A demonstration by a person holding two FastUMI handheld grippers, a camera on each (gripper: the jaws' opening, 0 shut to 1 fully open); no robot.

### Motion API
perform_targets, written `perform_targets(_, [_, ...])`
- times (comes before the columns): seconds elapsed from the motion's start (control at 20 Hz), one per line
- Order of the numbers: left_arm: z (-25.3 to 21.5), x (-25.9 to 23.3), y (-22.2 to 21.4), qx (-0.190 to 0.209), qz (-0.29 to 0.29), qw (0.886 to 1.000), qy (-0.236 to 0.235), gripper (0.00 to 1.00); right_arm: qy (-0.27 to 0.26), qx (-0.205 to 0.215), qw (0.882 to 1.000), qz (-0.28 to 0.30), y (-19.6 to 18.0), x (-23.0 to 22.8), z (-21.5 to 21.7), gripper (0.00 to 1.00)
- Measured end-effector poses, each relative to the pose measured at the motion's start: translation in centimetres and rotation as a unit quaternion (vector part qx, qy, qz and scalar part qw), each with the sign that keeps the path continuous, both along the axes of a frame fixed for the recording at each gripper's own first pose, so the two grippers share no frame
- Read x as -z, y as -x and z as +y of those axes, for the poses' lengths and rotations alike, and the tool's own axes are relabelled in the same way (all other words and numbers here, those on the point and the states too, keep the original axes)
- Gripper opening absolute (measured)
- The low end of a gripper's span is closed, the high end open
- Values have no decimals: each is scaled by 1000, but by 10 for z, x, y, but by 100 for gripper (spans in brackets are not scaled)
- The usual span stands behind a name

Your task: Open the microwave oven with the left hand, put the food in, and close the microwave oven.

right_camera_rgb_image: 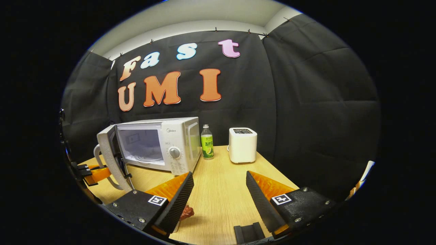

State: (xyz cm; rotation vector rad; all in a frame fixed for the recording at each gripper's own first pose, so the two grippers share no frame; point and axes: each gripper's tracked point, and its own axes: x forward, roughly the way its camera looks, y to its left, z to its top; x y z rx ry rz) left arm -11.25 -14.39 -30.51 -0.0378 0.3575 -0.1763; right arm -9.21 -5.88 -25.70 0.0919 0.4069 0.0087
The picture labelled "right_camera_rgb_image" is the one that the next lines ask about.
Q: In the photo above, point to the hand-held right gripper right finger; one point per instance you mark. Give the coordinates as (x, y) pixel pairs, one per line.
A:
(260, 204)

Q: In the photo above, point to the green label drink bottle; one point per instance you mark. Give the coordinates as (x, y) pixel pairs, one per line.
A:
(207, 144)

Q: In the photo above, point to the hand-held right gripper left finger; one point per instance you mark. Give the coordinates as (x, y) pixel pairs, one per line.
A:
(180, 200)

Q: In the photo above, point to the reddish brown food piece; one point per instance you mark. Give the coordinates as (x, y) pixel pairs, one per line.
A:
(187, 212)

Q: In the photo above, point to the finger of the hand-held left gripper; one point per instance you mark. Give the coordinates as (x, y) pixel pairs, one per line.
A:
(100, 174)

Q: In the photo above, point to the white toaster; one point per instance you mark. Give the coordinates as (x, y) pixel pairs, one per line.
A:
(242, 146)

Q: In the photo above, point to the white microwave oven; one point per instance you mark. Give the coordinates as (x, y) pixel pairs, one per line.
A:
(177, 136)

